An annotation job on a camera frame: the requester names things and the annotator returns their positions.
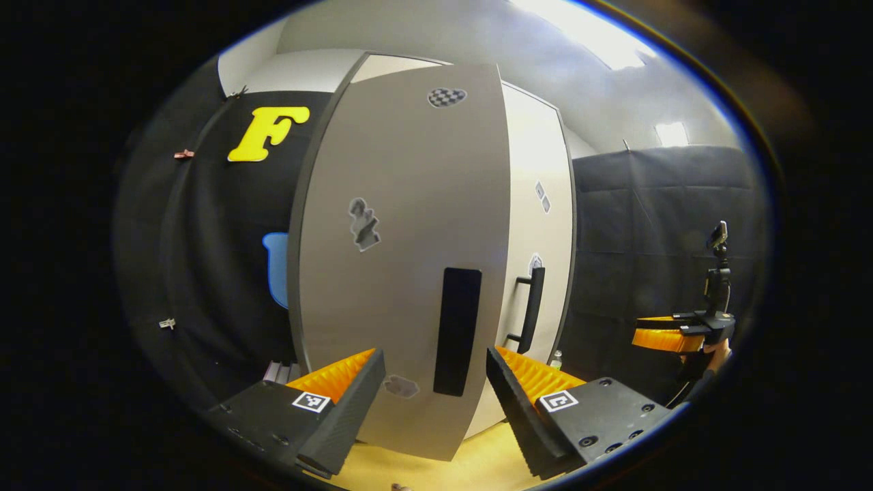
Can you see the white shoe cabinet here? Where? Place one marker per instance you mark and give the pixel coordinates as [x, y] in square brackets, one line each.
[292, 259]

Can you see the white cabinet door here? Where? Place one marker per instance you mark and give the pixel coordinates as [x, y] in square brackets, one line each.
[409, 204]
[539, 164]

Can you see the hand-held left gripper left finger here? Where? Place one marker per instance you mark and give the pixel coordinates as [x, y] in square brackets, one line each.
[348, 416]

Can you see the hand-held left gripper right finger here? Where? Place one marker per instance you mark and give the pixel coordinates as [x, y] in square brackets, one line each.
[522, 416]

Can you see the green bottle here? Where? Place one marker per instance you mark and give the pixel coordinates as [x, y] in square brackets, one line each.
[556, 360]

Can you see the silver clip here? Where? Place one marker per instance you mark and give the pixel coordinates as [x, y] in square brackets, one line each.
[167, 323]

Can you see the small ceiling light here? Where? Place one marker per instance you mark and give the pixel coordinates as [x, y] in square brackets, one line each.
[672, 134]

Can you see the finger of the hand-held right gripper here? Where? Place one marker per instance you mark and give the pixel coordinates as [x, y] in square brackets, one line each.
[665, 337]

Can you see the long ceiling light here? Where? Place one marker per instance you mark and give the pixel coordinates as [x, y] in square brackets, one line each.
[593, 34]

